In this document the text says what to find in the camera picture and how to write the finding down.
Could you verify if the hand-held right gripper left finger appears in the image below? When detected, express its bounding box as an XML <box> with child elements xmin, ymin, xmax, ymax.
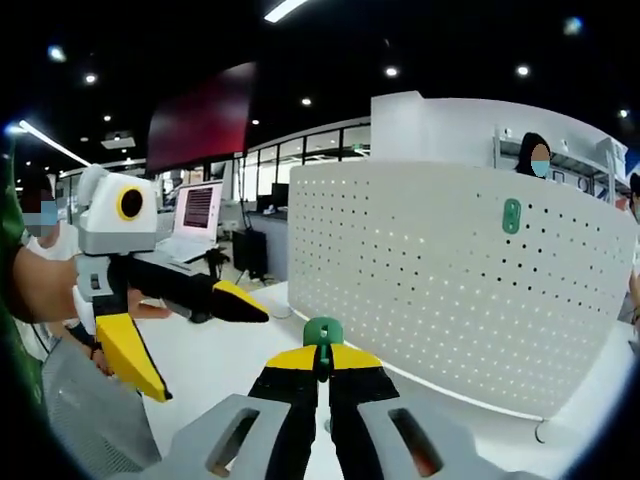
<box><xmin>164</xmin><ymin>344</ymin><xmax>321</xmax><ymax>480</ymax></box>

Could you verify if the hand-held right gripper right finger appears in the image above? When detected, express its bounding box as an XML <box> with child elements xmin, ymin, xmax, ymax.
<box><xmin>327</xmin><ymin>343</ymin><xmax>531</xmax><ymax>480</ymax></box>

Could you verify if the green hook assembly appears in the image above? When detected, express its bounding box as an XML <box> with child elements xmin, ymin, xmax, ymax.
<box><xmin>302</xmin><ymin>316</ymin><xmax>346</xmax><ymax>385</ymax></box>
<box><xmin>501</xmin><ymin>197</ymin><xmax>523</xmax><ymax>235</ymax></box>

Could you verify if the white perforated mounting plate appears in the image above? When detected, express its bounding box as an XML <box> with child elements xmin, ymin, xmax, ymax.
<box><xmin>287</xmin><ymin>158</ymin><xmax>636</xmax><ymax>444</ymax></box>

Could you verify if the black cabinet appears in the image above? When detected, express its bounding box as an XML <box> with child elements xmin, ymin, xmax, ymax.
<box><xmin>232</xmin><ymin>229</ymin><xmax>272</xmax><ymax>282</ymax></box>

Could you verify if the grey mesh office chair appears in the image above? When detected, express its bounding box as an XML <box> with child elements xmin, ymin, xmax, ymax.
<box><xmin>42</xmin><ymin>339</ymin><xmax>164</xmax><ymax>477</ymax></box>

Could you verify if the open white laptop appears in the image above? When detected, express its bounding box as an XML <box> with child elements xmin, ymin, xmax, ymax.
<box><xmin>154</xmin><ymin>180</ymin><xmax>227</xmax><ymax>264</ymax></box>

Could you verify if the large dark red screen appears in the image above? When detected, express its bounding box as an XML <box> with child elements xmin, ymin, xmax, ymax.
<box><xmin>145</xmin><ymin>61</ymin><xmax>258</xmax><ymax>176</ymax></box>

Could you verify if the long ceiling strip light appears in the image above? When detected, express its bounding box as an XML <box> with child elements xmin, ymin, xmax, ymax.
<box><xmin>263</xmin><ymin>0</ymin><xmax>309</xmax><ymax>24</ymax></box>

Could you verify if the grey metal storage shelf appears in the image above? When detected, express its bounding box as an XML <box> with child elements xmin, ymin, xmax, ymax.
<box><xmin>492</xmin><ymin>124</ymin><xmax>631</xmax><ymax>201</ymax></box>

